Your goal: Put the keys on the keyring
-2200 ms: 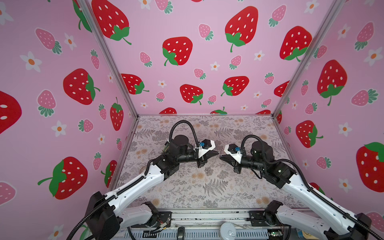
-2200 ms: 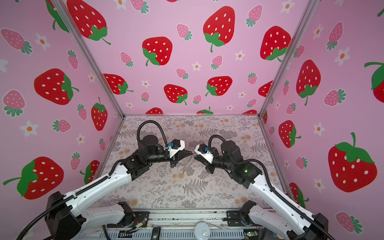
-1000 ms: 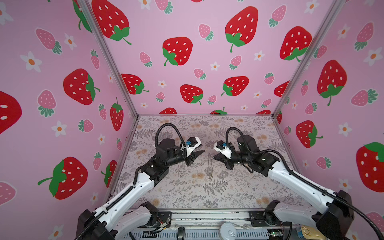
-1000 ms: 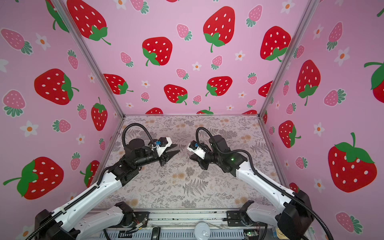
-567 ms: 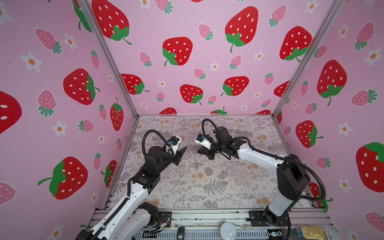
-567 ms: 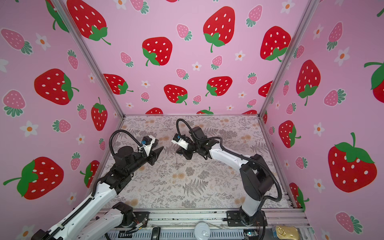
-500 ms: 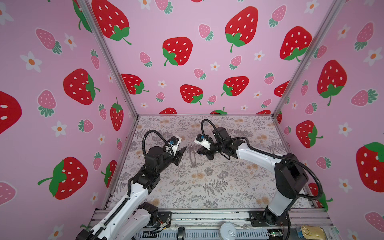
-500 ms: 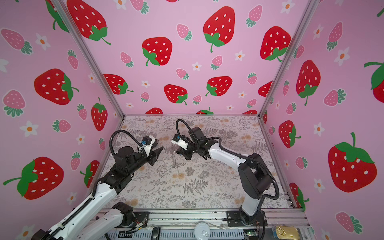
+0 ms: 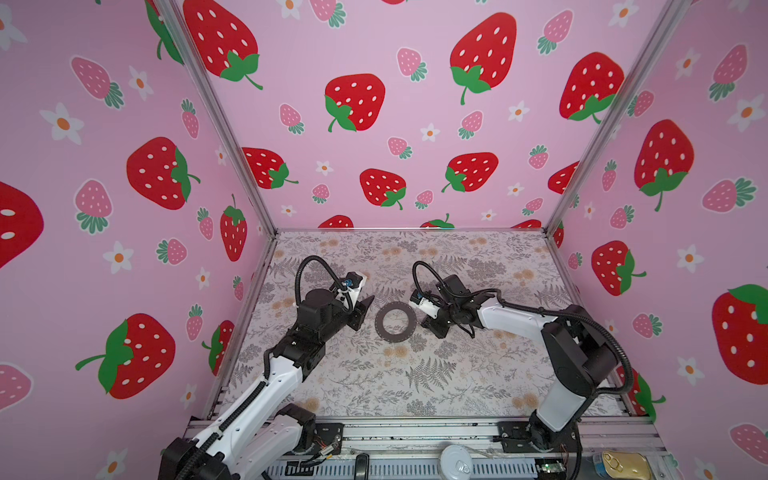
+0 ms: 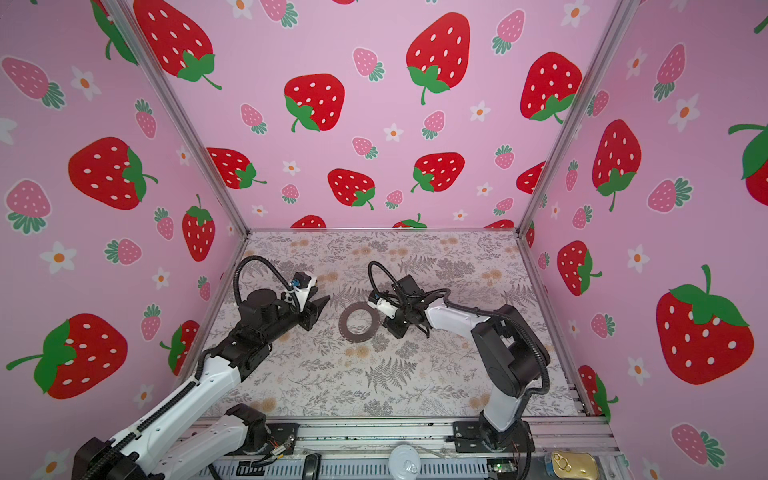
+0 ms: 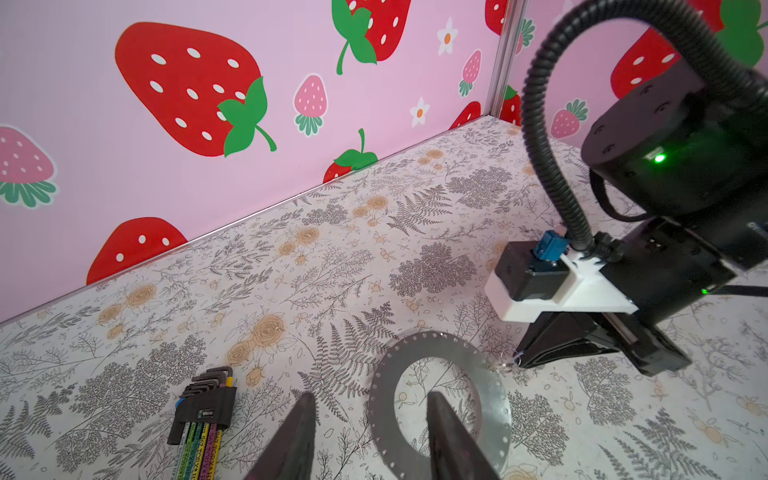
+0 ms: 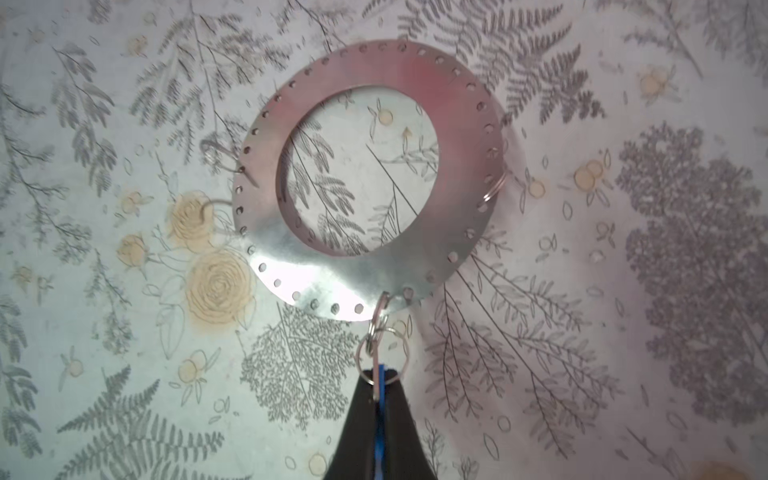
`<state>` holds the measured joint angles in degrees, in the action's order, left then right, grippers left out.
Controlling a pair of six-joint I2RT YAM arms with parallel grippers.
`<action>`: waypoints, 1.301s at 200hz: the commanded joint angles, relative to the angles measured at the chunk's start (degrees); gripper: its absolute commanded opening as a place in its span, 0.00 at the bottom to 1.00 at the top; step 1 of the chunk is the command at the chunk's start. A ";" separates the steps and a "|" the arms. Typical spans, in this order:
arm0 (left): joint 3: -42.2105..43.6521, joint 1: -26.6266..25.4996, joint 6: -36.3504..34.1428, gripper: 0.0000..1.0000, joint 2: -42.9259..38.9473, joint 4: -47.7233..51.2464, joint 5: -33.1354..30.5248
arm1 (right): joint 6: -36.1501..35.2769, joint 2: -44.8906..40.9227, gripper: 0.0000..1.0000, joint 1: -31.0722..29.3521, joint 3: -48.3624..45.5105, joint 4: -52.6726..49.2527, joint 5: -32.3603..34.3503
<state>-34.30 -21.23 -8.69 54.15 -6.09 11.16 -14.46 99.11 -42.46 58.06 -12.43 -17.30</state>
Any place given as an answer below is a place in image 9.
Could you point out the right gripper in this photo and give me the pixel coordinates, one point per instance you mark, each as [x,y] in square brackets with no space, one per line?
[435,328]

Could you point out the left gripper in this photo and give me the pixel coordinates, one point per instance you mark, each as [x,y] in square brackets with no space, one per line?
[357,313]

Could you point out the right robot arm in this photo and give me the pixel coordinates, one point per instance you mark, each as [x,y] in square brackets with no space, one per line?
[582,352]

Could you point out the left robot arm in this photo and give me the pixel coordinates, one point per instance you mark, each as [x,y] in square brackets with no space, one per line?
[256,430]

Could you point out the gold computer mouse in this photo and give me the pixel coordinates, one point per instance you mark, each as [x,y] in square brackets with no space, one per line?
[622,465]

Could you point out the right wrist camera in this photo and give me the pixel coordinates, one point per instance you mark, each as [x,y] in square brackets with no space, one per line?
[424,304]

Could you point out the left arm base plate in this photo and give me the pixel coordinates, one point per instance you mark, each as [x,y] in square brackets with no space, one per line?
[324,434]

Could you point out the aluminium front rail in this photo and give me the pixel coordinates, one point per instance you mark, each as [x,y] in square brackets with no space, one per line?
[409,448]

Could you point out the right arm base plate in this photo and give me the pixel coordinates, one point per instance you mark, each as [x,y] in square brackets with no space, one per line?
[521,437]

